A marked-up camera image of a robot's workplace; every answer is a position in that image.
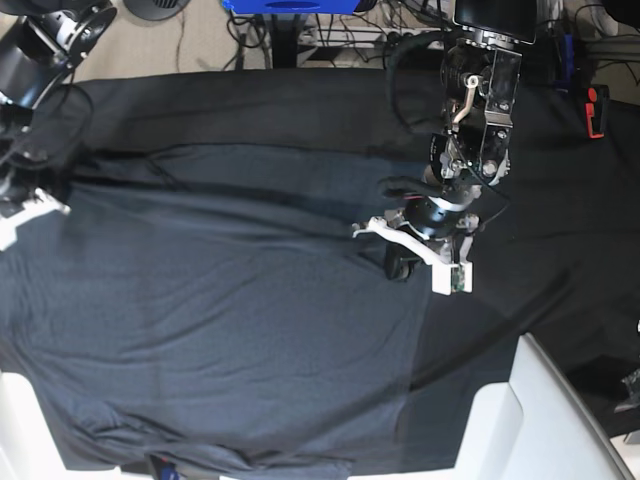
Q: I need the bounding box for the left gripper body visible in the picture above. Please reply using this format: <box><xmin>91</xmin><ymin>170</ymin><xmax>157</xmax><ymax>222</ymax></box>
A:
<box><xmin>384</xmin><ymin>192</ymin><xmax>480</xmax><ymax>264</ymax></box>

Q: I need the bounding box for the black round base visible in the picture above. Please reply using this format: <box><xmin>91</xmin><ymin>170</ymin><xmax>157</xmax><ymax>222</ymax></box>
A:
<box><xmin>123</xmin><ymin>0</ymin><xmax>190</xmax><ymax>22</ymax></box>

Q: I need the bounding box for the black monitor stand pole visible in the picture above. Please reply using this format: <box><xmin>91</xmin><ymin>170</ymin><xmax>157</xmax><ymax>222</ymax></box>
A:
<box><xmin>266</xmin><ymin>14</ymin><xmax>305</xmax><ymax>69</ymax></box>

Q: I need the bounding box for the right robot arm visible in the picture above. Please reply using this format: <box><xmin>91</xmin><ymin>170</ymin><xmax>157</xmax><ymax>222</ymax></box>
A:
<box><xmin>1</xmin><ymin>1</ymin><xmax>117</xmax><ymax>202</ymax></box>

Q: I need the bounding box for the black table cloth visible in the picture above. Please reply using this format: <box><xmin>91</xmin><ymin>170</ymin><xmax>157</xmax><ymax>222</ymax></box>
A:
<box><xmin>0</xmin><ymin>69</ymin><xmax>640</xmax><ymax>474</ymax></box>

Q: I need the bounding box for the blue box on stand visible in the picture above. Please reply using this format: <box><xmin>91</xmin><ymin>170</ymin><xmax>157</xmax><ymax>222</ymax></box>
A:
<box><xmin>221</xmin><ymin>0</ymin><xmax>359</xmax><ymax>15</ymax></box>

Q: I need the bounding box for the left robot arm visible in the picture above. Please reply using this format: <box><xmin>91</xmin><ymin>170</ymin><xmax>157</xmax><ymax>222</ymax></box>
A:
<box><xmin>379</xmin><ymin>1</ymin><xmax>538</xmax><ymax>293</ymax></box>

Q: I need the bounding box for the dark grey T-shirt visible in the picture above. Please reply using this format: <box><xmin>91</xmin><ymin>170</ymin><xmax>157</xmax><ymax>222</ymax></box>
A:
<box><xmin>1</xmin><ymin>145</ymin><xmax>430</xmax><ymax>479</ymax></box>

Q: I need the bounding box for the red and black clamp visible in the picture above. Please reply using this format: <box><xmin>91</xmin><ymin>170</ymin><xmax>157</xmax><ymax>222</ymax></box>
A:
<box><xmin>584</xmin><ymin>85</ymin><xmax>610</xmax><ymax>139</ymax></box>

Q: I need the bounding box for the blue clamp at bottom edge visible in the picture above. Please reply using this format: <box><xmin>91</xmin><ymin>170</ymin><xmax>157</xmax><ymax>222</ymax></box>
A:
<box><xmin>146</xmin><ymin>455</ymin><xmax>181</xmax><ymax>480</ymax></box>

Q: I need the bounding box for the white power strip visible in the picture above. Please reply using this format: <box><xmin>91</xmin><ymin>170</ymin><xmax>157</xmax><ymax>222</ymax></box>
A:
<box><xmin>298</xmin><ymin>24</ymin><xmax>433</xmax><ymax>49</ymax></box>

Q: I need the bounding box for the white chair left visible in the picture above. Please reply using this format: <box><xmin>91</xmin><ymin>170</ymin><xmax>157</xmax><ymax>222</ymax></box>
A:
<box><xmin>1</xmin><ymin>372</ymin><xmax>122</xmax><ymax>480</ymax></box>

